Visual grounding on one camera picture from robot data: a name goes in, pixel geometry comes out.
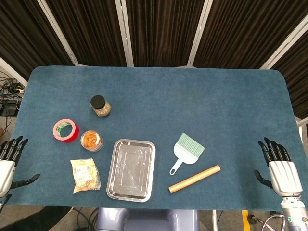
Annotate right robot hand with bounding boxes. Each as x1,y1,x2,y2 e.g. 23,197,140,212
254,137,304,199

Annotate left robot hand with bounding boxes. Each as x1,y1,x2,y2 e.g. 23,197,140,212
0,136,40,198

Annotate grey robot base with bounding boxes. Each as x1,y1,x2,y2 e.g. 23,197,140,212
96,208,200,231

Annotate plastic snack bag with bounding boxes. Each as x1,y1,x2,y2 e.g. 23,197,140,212
70,157,101,194

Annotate pale green hand brush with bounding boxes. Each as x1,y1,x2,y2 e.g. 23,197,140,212
169,133,205,176

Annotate silver metal tray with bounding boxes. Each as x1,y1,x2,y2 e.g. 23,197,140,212
106,138,156,203

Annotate red tape roll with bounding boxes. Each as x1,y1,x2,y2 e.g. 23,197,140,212
52,118,80,143

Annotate wooden rolling pin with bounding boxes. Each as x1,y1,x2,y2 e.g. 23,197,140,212
168,165,221,193

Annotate open jar with orange noodles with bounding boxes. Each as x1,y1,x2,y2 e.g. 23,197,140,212
80,130,104,153

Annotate glass jar with black lid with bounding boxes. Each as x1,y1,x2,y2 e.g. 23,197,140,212
90,95,112,118

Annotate blue table cloth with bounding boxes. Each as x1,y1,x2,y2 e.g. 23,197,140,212
5,65,304,212

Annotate dark folding screen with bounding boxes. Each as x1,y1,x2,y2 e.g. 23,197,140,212
0,0,308,120

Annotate bundle of cables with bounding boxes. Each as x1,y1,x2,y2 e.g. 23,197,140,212
0,76,26,117

